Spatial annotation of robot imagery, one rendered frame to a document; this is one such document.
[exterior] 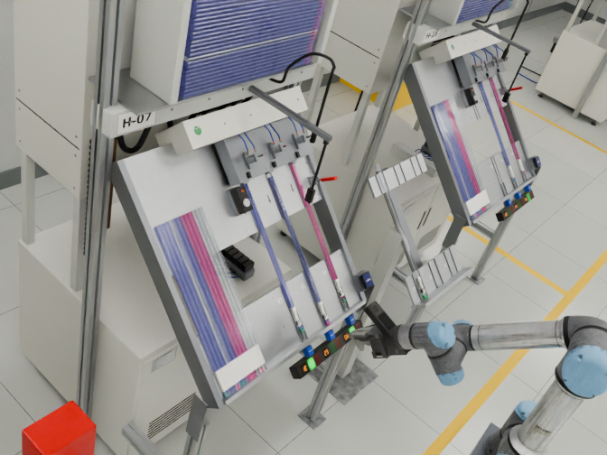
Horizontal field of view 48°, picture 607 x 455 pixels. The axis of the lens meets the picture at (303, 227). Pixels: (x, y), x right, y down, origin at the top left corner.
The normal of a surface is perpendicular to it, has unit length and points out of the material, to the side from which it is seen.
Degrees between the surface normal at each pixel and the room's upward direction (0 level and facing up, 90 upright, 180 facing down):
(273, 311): 45
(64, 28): 90
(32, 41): 90
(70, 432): 0
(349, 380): 0
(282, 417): 0
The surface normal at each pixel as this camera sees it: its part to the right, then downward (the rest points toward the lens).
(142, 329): 0.24, -0.77
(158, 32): -0.63, 0.34
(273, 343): 0.69, -0.15
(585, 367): -0.43, 0.34
